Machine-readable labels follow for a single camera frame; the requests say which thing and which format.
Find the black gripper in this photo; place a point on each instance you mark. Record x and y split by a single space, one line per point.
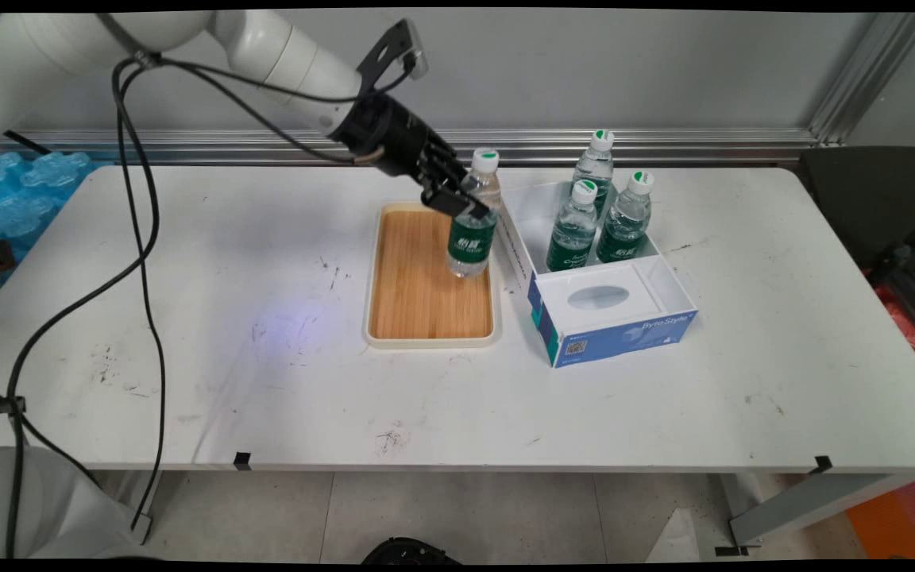
390 135

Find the green label water bottle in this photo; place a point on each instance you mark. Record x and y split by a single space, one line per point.
624 226
571 238
594 171
471 246

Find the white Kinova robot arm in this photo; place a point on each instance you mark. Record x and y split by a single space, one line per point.
267 44

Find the bamboo tray with cream rim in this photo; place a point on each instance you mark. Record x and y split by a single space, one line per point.
418 294

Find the white and blue cardboard box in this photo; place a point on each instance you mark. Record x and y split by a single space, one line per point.
624 334

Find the black round object on floor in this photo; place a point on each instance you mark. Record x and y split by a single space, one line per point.
410 552

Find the dark grey chair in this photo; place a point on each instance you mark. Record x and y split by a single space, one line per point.
870 199

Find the blue wrapped water bottle pack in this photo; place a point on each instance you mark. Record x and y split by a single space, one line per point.
21 199

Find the white table leg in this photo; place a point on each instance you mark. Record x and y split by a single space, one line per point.
146 508

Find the red bag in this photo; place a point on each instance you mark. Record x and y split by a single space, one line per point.
906 326

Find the grey table leg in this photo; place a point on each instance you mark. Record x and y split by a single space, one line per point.
807 504

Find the orange box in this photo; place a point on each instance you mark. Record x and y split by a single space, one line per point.
898 520

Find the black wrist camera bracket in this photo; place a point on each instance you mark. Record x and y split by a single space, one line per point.
390 48

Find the horizontal aluminium frame rail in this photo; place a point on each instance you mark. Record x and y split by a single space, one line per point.
664 145

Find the slanted aluminium frame post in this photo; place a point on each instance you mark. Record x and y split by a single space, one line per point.
870 75

